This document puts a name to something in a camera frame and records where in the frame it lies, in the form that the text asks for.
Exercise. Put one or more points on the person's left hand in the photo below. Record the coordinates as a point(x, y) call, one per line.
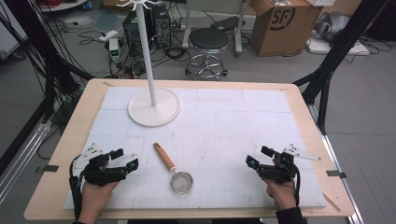
point(98, 194)

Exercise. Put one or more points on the white foam mat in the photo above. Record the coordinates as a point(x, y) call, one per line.
point(218, 130)

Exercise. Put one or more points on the white flat board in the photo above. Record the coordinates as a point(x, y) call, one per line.
point(336, 48)

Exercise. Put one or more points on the black metal frame stand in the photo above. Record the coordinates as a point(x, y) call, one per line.
point(336, 53)
point(46, 62)

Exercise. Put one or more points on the white power meter box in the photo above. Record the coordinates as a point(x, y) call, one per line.
point(114, 49)

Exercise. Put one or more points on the black round stool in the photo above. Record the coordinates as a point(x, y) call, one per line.
point(208, 39)

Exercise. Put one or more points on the black computer tower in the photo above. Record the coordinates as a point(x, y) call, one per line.
point(162, 28)

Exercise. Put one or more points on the aluminium rail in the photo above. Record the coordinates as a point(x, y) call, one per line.
point(25, 161)
point(339, 174)

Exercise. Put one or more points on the black flat bag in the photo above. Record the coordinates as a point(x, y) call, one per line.
point(227, 23)

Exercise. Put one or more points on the white power strip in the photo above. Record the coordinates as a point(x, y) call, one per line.
point(108, 35)

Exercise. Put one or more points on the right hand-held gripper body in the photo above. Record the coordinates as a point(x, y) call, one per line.
point(280, 172)

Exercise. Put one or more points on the grey rounded appliance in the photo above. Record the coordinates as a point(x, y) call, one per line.
point(333, 26)

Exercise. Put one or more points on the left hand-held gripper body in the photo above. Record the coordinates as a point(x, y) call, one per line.
point(99, 174)

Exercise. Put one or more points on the black tape strip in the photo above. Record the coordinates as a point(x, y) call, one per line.
point(336, 174)
point(48, 168)

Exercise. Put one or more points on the white hook stand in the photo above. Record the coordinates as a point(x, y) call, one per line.
point(155, 109)

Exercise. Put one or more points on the brown cardboard box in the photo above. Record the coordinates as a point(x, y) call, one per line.
point(280, 34)

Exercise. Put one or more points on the person's right hand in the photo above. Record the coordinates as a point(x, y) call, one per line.
point(281, 194)

